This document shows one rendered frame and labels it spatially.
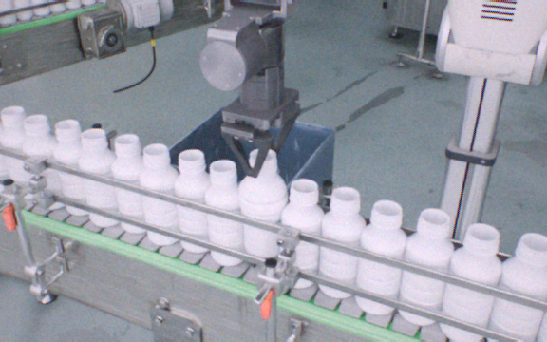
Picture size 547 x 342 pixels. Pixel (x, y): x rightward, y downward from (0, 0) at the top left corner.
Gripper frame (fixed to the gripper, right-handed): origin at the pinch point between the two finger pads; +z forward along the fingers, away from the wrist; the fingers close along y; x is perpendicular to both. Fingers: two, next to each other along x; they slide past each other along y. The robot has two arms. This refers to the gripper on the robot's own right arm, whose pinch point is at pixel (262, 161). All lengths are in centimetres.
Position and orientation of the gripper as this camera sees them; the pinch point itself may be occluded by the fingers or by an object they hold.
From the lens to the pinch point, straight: 80.1
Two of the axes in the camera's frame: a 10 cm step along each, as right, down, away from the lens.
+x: 9.1, 2.2, -3.6
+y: -4.2, 4.7, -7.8
